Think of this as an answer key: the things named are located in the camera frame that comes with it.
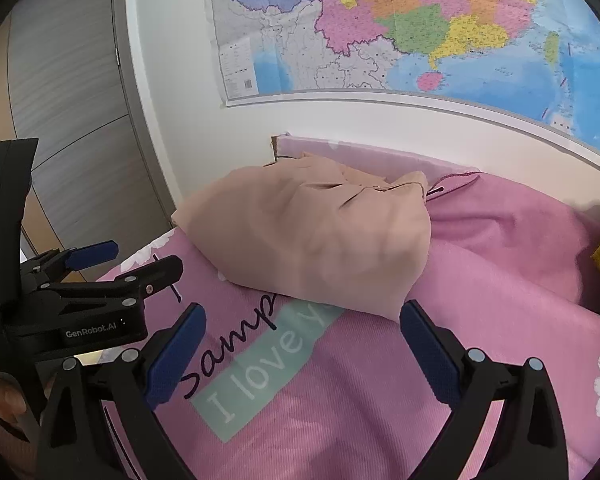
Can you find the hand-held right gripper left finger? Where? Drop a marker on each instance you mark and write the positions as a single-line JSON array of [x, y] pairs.
[[172, 360]]

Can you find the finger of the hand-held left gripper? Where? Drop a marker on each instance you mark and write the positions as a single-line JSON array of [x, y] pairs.
[[155, 272], [95, 252]]

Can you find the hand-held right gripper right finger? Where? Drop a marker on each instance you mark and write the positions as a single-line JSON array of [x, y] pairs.
[[430, 355]]

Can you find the pink jacket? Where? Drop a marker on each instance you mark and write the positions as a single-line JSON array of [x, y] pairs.
[[320, 240]]

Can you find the person's left hand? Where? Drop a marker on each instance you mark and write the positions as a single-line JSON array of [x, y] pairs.
[[5, 400]]

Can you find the pink floral bedsheet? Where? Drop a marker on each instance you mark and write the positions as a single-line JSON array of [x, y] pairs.
[[480, 270]]

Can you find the grey door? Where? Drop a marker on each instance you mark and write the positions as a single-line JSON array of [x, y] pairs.
[[80, 85]]

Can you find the colourful wall map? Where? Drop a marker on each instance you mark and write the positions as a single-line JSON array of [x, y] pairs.
[[430, 10]]

